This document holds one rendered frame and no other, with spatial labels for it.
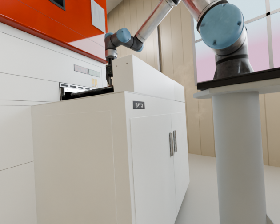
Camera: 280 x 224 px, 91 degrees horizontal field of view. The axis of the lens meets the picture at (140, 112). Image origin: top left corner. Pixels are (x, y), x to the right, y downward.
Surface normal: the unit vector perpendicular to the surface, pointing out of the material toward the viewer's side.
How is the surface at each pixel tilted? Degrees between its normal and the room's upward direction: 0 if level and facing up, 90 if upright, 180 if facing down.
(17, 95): 90
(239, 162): 90
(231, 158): 90
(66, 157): 90
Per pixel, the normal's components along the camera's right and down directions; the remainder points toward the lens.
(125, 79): -0.49, 0.02
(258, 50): -0.66, 0.04
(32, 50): 0.87, -0.05
